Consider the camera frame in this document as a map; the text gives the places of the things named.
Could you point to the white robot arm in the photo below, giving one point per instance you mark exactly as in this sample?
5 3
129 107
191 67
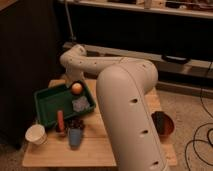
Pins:
121 86

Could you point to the green plastic tray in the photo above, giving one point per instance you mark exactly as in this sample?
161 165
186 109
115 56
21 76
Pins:
50 100

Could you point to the clear crumpled plastic piece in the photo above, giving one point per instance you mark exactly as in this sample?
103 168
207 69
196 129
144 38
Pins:
80 104

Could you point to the dark grape bunch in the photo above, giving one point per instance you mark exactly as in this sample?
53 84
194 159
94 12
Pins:
76 124

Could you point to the grey metal shelf rail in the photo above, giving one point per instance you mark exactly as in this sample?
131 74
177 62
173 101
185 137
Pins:
186 65

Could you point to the blue plastic cup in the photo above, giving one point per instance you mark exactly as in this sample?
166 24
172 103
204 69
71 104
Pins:
75 137

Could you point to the brown wooden bowl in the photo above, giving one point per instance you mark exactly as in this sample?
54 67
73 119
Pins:
163 123

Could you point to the orange apple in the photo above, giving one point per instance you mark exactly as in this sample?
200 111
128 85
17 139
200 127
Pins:
76 88

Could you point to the white paper cup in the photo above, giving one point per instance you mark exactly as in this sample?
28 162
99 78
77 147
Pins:
36 134

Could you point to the black handle on rail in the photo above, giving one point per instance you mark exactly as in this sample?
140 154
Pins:
175 59

